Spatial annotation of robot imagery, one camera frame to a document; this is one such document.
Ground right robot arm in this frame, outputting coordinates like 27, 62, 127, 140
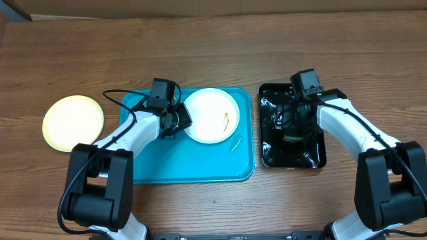
274, 87, 426, 239

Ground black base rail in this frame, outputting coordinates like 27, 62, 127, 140
148, 231, 326, 240

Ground yellow plate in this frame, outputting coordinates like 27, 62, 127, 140
42, 95, 104, 152

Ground green yellow sponge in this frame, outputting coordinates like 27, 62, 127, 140
283, 134, 304, 142

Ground black water tray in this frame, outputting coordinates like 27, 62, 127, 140
258, 83, 327, 169

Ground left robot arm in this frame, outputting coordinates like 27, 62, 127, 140
57, 103, 192, 239

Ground white plate with orange stain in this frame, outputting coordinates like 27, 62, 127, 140
184, 88, 240, 144

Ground teal plastic tray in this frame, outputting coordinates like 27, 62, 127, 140
133, 87, 255, 185

